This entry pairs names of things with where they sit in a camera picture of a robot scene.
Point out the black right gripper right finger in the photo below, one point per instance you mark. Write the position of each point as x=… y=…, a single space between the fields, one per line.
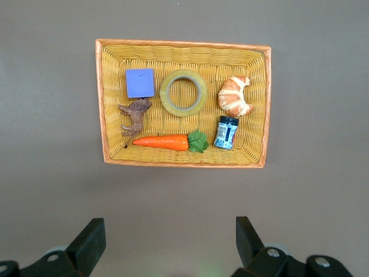
x=253 y=254

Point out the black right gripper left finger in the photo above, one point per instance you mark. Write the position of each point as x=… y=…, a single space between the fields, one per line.
x=83 y=248

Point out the yellow clear tape roll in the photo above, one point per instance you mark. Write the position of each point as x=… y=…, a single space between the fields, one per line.
x=184 y=112

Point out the orange toy carrot green leaves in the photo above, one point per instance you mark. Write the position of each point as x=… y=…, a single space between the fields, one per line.
x=167 y=142

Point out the brown table cover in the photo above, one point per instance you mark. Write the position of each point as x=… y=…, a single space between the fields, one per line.
x=43 y=115

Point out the brown toy lion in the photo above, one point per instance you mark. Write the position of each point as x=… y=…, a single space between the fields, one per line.
x=137 y=115

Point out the yellow wicker basket orange rim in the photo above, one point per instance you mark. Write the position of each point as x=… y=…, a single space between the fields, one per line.
x=161 y=124

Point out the toy croissant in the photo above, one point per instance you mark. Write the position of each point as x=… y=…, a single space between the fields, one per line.
x=232 y=96

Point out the purple foam block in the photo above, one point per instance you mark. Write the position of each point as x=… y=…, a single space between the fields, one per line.
x=139 y=83

